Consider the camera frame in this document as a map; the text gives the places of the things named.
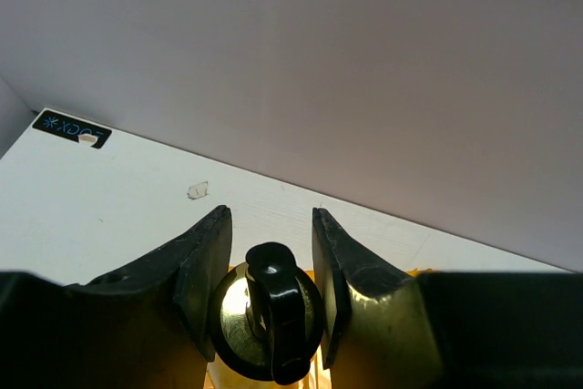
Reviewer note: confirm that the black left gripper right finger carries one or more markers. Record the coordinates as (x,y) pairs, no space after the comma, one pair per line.
(442,329)

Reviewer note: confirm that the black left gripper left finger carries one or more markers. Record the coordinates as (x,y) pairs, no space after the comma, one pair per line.
(143,325)

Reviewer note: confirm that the black-lid spice jar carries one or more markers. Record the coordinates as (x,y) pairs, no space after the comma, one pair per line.
(266,317)

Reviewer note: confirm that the yellow four-compartment plastic bin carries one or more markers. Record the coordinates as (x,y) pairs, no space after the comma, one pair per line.
(374,336)

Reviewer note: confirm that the small tape scrap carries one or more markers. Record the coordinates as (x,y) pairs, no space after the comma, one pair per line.
(198,191)

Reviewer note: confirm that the left black logo sticker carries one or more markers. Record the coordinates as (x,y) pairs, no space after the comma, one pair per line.
(73,129)

